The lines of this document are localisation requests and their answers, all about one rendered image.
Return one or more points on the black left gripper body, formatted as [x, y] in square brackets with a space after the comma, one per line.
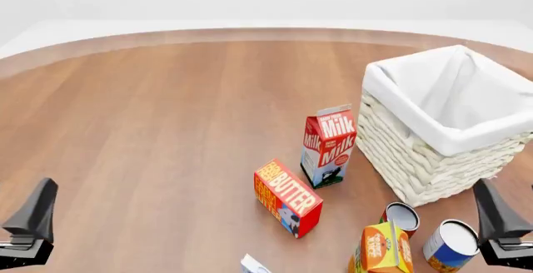
[21, 252]

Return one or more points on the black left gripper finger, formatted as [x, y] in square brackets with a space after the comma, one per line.
[36, 212]

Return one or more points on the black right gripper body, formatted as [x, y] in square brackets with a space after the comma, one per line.
[508, 252]

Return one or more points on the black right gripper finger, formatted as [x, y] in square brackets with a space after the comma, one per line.
[493, 213]

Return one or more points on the white woven basket with liner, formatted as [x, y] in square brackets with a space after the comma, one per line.
[447, 123]

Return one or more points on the red and orange butter box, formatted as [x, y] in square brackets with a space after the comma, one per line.
[287, 198]

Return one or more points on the blue and white tin can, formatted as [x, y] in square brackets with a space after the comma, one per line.
[451, 245]

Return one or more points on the red tin can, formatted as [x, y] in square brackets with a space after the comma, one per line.
[401, 217]

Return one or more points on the orange juice carton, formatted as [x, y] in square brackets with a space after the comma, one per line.
[383, 249]

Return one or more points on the red milk carton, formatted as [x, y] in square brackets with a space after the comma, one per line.
[330, 148]

